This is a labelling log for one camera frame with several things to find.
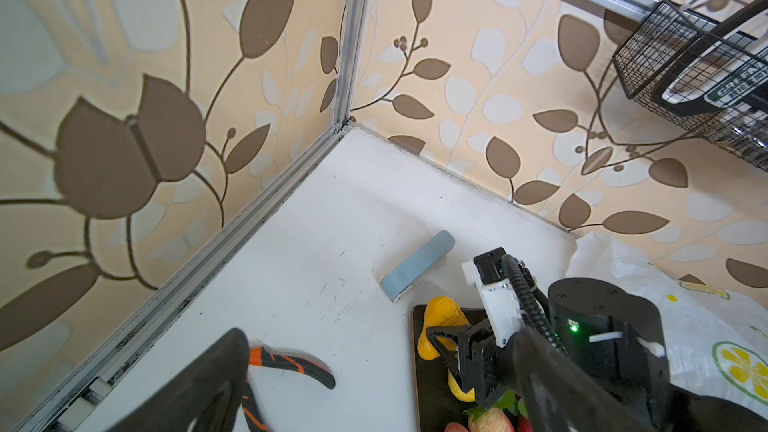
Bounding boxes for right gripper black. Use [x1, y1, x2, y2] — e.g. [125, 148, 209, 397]
[427, 248, 671, 431]

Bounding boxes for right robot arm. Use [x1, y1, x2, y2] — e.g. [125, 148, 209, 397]
[416, 248, 767, 431]

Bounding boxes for yellow fake pear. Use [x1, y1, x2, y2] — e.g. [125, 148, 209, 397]
[417, 296, 469, 361]

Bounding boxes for orange handled pliers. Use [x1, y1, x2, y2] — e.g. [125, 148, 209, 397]
[239, 344, 337, 432]

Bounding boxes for red yellow fake apple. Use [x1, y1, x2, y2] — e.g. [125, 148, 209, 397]
[468, 408, 515, 432]

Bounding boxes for black square tray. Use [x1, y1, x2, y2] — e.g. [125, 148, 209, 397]
[410, 305, 476, 432]

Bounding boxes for pink fake peach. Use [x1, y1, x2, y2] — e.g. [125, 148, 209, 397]
[444, 422, 469, 432]

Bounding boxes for black wire basket centre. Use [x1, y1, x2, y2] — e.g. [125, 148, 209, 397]
[612, 0, 767, 169]

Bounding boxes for light blue stapler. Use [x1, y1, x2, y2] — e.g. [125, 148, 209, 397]
[379, 230, 456, 302]

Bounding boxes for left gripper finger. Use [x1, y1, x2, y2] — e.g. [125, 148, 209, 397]
[111, 328, 250, 432]

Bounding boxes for white plastic bag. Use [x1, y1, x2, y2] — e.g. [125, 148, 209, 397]
[566, 233, 767, 417]

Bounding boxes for black tool set in basket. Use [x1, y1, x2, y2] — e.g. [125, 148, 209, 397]
[651, 0, 767, 123]

